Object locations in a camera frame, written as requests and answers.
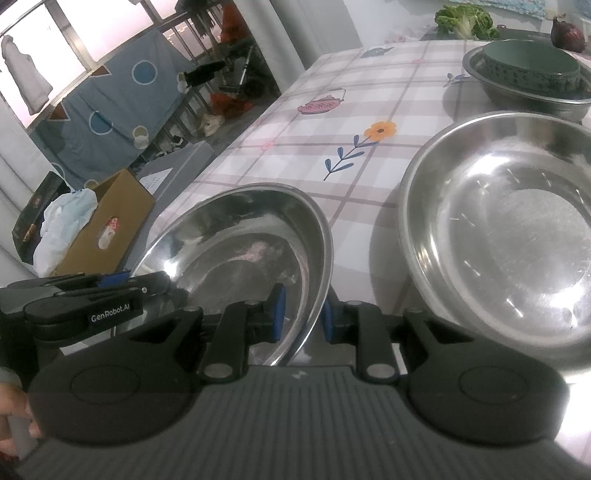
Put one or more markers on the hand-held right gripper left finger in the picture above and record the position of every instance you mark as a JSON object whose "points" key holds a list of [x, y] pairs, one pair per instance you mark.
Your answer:
{"points": [[278, 314]]}

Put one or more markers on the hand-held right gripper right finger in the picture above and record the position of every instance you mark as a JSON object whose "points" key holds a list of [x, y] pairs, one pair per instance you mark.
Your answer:
{"points": [[328, 321]]}

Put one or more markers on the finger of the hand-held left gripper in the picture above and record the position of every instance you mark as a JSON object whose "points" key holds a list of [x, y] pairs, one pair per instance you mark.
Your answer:
{"points": [[113, 279], [152, 282]]}

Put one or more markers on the round steel plate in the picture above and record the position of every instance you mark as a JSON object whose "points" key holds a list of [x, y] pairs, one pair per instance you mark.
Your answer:
{"points": [[240, 240], [498, 230]]}

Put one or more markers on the steel bowl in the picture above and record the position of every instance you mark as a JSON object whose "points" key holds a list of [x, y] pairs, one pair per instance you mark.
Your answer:
{"points": [[517, 104]]}

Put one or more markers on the green ceramic bowl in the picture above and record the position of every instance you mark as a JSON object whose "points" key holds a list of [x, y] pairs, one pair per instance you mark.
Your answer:
{"points": [[526, 74]]}

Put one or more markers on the person's left hand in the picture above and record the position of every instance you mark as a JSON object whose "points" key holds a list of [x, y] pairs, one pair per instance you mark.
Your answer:
{"points": [[11, 406]]}

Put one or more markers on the brown cardboard box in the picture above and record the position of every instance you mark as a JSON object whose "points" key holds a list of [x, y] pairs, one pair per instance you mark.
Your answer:
{"points": [[115, 217]]}

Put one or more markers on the white plastic bag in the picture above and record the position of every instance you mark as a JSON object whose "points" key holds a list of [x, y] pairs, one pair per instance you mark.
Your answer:
{"points": [[64, 221]]}

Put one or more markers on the dark printed box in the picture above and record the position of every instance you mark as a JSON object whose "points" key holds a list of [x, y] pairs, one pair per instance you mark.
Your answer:
{"points": [[32, 207]]}

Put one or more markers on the blue cloth with circles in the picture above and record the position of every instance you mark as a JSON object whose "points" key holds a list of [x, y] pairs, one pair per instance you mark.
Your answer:
{"points": [[101, 106]]}

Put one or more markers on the red cloth heap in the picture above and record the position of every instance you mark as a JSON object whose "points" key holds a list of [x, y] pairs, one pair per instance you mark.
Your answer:
{"points": [[231, 102]]}

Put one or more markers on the white hanging garment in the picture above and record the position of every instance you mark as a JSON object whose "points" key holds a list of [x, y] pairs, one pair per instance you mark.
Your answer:
{"points": [[27, 78]]}

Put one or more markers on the folded black stroller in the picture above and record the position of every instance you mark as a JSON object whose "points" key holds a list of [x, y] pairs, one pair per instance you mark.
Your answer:
{"points": [[249, 69]]}

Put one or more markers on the orange red garment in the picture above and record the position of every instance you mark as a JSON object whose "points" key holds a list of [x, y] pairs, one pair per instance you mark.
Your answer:
{"points": [[233, 23]]}

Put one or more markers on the green leafy vegetable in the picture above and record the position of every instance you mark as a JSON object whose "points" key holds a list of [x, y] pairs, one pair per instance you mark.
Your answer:
{"points": [[466, 21]]}

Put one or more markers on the red onion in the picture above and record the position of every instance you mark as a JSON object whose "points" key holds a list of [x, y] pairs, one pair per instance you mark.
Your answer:
{"points": [[568, 34]]}

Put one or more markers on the blue patterned wall cloth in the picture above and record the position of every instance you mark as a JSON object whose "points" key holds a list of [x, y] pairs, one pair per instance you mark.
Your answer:
{"points": [[517, 5]]}

